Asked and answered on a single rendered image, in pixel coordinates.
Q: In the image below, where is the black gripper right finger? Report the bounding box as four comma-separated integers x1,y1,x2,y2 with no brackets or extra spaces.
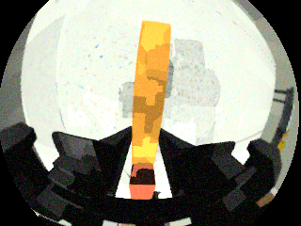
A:
158,128,236,197

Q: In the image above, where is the orange rectangular bar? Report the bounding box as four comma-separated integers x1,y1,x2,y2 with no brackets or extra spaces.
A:
129,20,172,200

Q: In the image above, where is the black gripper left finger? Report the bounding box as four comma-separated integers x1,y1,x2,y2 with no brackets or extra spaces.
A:
52,125,132,197

